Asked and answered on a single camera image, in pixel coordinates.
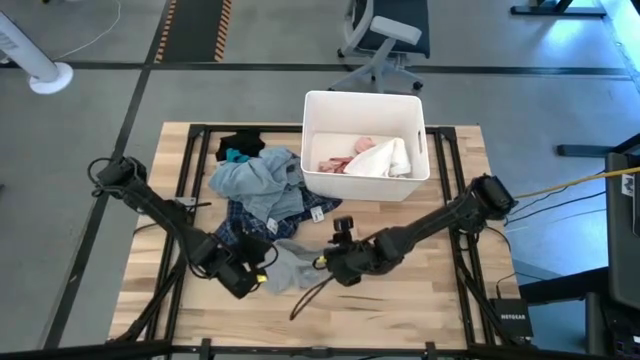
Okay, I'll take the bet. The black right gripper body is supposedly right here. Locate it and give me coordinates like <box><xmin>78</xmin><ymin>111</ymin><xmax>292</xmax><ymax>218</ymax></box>
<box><xmin>324</xmin><ymin>238</ymin><xmax>389</xmax><ymax>287</ymax></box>

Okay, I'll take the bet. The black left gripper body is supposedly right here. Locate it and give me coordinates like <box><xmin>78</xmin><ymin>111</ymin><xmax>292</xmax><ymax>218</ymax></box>
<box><xmin>214</xmin><ymin>252</ymin><xmax>267</xmax><ymax>300</ymax></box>

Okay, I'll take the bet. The blue plaid shirt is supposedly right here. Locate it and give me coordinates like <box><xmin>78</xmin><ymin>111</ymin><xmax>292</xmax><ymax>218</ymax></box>
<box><xmin>214</xmin><ymin>185</ymin><xmax>344</xmax><ymax>250</ymax></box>

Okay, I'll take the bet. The grey garment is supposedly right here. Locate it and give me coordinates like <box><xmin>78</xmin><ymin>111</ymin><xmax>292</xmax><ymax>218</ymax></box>
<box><xmin>260</xmin><ymin>238</ymin><xmax>332</xmax><ymax>296</ymax></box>

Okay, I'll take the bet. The blue denim garment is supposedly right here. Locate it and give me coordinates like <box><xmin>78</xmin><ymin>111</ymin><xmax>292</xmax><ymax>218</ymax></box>
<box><xmin>259</xmin><ymin>164</ymin><xmax>308</xmax><ymax>224</ymax></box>

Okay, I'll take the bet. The salmon pink garment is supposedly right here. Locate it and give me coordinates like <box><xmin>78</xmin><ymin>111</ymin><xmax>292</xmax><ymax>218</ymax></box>
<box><xmin>317</xmin><ymin>155</ymin><xmax>355</xmax><ymax>175</ymax></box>

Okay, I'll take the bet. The light blue towel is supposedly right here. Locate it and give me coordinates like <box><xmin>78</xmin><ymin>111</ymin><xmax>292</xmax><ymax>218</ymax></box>
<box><xmin>207</xmin><ymin>145</ymin><xmax>301</xmax><ymax>221</ymax></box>

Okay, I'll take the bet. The light pink garment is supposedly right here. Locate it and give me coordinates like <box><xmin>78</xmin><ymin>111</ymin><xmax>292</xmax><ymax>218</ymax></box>
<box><xmin>353</xmin><ymin>135</ymin><xmax>378</xmax><ymax>156</ymax></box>

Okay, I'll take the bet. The black garment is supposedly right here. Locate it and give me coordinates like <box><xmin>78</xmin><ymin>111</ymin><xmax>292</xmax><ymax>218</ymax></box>
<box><xmin>215</xmin><ymin>130</ymin><xmax>267</xmax><ymax>163</ymax></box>

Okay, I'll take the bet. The white plastic bin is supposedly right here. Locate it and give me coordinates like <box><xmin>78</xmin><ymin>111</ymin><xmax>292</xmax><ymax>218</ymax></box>
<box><xmin>299</xmin><ymin>90</ymin><xmax>431</xmax><ymax>203</ymax></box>

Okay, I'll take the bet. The grey blue office chair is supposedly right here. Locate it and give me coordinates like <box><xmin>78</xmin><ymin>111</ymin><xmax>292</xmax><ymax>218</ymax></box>
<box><xmin>327</xmin><ymin>0</ymin><xmax>432</xmax><ymax>94</ymax></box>

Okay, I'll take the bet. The hazard striped floor mat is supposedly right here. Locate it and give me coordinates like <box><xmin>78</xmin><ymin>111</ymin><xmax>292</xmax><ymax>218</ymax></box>
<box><xmin>153</xmin><ymin>0</ymin><xmax>234</xmax><ymax>64</ymax></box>

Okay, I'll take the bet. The black desk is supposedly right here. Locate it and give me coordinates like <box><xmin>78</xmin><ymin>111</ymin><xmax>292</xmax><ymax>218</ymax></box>
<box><xmin>519</xmin><ymin>133</ymin><xmax>640</xmax><ymax>360</ymax></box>

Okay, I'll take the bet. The black desk foot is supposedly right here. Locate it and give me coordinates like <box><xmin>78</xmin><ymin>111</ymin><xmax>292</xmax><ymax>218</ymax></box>
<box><xmin>509</xmin><ymin>0</ymin><xmax>608</xmax><ymax>18</ymax></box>

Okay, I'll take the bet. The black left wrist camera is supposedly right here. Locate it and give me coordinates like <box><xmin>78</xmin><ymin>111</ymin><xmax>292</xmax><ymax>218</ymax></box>
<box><xmin>238</xmin><ymin>233</ymin><xmax>275</xmax><ymax>265</ymax></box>

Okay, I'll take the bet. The dark hanging cord loop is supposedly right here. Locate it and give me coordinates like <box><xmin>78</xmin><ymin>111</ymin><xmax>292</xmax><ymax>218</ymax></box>
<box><xmin>289</xmin><ymin>273</ymin><xmax>335</xmax><ymax>322</ymax></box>

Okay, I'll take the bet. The black metal table frame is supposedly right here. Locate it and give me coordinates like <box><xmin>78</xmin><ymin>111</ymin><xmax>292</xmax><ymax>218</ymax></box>
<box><xmin>107</xmin><ymin>123</ymin><xmax>534</xmax><ymax>360</ymax></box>

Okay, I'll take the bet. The black Netgear switch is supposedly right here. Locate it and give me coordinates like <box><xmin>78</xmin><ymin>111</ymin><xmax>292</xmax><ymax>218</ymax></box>
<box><xmin>488</xmin><ymin>297</ymin><xmax>535</xmax><ymax>339</ymax></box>

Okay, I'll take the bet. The black floor cable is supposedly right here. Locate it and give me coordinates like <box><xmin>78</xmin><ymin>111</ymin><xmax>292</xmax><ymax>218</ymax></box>
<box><xmin>504</xmin><ymin>191</ymin><xmax>607</xmax><ymax>226</ymax></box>

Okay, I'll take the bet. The yellow cable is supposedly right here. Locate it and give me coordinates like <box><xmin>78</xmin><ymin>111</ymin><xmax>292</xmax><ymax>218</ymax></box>
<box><xmin>514</xmin><ymin>166</ymin><xmax>640</xmax><ymax>200</ymax></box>

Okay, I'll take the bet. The white floor cable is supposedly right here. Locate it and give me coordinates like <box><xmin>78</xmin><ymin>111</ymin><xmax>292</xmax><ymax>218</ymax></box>
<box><xmin>52</xmin><ymin>0</ymin><xmax>123</xmax><ymax>61</ymax></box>

